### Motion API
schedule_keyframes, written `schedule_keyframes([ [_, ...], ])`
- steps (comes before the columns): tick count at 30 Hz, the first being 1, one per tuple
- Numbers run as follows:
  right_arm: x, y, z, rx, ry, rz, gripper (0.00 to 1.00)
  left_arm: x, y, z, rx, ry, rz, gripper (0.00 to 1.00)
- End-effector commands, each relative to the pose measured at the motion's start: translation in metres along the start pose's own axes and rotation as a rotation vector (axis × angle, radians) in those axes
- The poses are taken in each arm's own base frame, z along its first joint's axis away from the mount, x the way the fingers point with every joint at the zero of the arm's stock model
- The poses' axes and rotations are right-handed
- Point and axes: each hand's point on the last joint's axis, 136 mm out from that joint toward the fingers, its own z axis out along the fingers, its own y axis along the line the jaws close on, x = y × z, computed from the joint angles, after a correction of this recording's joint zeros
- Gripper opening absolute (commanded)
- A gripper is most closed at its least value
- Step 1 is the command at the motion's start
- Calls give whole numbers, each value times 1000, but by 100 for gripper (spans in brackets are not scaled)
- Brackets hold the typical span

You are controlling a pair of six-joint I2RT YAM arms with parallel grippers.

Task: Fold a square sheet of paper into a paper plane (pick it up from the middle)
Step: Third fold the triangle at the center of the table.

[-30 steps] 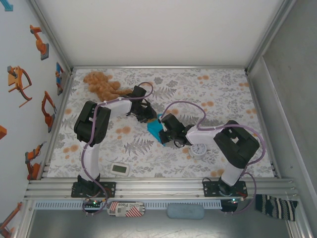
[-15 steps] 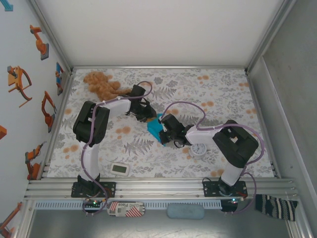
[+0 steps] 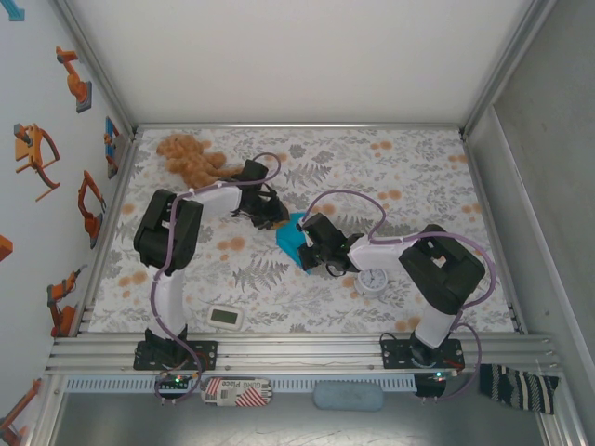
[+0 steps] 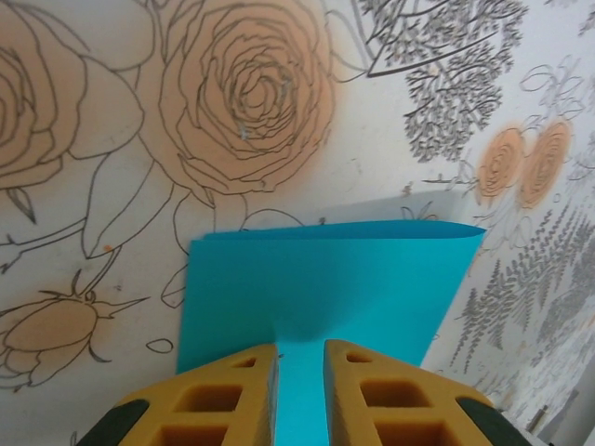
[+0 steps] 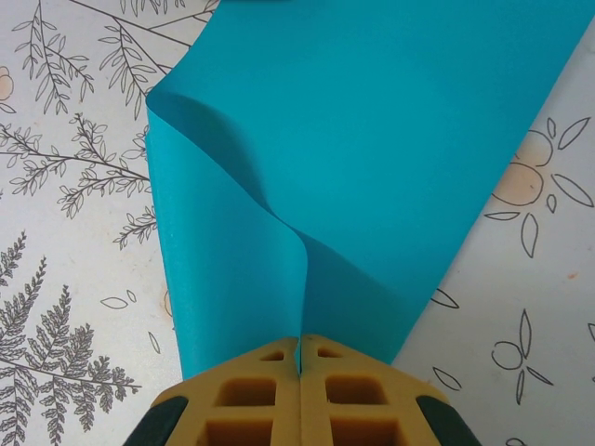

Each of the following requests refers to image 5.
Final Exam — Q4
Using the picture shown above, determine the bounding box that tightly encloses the blue cloth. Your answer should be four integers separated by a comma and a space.
145, 0, 595, 378

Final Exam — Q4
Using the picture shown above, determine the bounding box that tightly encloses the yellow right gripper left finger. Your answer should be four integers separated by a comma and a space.
125, 336, 301, 446

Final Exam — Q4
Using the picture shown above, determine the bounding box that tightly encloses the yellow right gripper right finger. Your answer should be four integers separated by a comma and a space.
300, 334, 484, 446

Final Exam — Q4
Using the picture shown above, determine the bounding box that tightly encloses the floral print table mat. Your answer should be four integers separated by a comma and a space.
0, 0, 595, 446

